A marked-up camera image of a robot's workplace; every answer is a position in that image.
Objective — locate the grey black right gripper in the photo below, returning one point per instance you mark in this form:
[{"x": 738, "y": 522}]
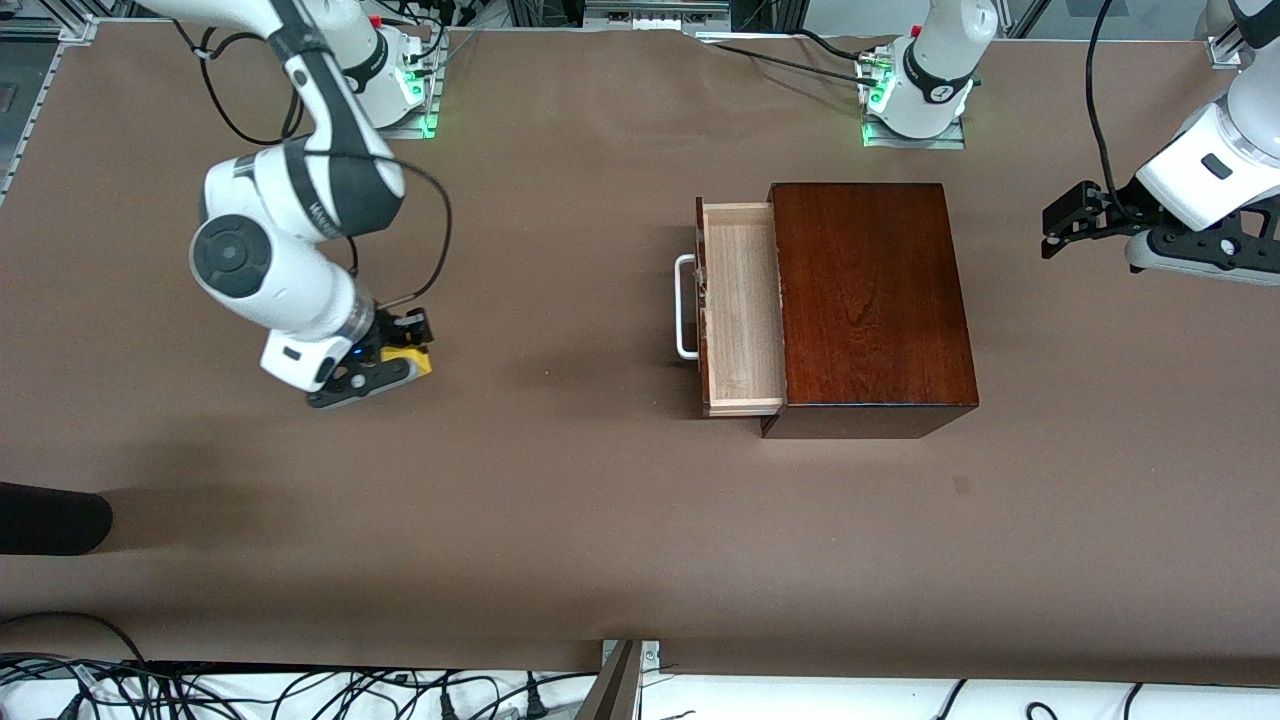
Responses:
[{"x": 391, "y": 331}]

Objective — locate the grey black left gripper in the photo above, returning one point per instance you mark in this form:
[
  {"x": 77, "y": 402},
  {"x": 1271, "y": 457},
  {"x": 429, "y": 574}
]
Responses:
[{"x": 1116, "y": 211}]

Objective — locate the yellow cube block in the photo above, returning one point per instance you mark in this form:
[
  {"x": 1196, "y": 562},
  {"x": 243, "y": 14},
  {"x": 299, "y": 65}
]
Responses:
[{"x": 420, "y": 362}]

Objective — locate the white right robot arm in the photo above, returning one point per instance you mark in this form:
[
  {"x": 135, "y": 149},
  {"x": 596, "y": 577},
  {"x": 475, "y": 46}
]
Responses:
[{"x": 255, "y": 190}]

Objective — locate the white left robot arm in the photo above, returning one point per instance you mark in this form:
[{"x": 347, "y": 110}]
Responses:
[{"x": 940, "y": 50}]

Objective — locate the dark red wooden cabinet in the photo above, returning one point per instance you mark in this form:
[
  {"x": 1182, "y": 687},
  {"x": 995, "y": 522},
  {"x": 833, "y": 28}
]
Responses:
[{"x": 870, "y": 300}]

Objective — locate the black ribbed cylinder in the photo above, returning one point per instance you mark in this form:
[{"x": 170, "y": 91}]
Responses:
[{"x": 50, "y": 520}]

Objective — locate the grey equipment box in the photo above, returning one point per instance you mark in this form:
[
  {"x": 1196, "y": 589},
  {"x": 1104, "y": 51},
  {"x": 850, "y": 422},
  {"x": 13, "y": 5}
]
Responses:
[{"x": 655, "y": 12}]

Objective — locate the grey aluminium profile beam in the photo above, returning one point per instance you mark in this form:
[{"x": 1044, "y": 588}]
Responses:
[{"x": 612, "y": 690}]

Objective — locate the aluminium left arm base plate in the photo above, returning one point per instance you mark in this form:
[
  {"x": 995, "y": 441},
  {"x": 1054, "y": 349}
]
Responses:
[{"x": 950, "y": 141}]

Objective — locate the aluminium frame corner bracket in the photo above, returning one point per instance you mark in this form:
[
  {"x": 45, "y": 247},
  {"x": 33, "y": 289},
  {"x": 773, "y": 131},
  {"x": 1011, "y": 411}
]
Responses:
[{"x": 1225, "y": 52}]

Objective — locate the aluminium right arm base plate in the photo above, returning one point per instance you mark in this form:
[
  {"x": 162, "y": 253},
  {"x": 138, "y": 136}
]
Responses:
[{"x": 433, "y": 95}]

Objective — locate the aluminium frame rail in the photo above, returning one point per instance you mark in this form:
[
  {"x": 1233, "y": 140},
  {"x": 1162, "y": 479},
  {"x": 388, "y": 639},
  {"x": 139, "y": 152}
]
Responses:
[{"x": 40, "y": 90}]

